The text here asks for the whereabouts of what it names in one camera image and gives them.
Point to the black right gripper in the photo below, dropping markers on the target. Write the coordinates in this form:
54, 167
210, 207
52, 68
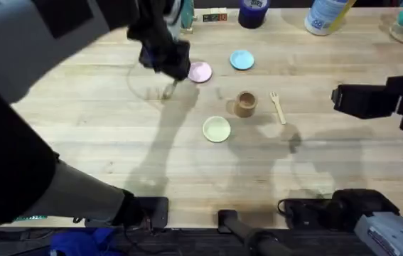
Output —
371, 101

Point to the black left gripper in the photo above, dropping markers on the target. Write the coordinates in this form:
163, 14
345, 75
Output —
155, 39

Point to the wooden spoon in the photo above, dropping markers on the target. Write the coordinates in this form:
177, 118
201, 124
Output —
169, 90

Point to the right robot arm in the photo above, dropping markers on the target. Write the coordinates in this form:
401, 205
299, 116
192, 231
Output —
382, 227

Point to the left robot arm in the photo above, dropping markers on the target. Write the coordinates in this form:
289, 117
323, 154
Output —
13, 42

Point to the pink plate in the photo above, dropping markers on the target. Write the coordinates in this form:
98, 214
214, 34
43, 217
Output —
201, 72

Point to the blue plate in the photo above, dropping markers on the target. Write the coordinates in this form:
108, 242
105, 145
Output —
242, 59

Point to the pale green plate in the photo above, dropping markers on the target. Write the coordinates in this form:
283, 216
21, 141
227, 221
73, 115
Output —
216, 129

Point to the teal upright tool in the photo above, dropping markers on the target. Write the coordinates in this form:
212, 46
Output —
187, 16

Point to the wooden fork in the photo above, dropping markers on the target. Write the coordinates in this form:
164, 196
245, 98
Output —
278, 108

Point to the row of small toy blocks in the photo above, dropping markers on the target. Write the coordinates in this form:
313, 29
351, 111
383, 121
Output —
215, 16

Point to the brown wooden cup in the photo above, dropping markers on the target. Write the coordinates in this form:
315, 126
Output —
245, 104

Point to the white bottle with blue label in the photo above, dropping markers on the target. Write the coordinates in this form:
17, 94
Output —
320, 17

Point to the dark blue tape roll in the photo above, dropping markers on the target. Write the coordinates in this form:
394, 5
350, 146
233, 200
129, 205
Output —
253, 12

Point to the blue cloth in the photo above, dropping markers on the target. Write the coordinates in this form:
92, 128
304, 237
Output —
80, 242

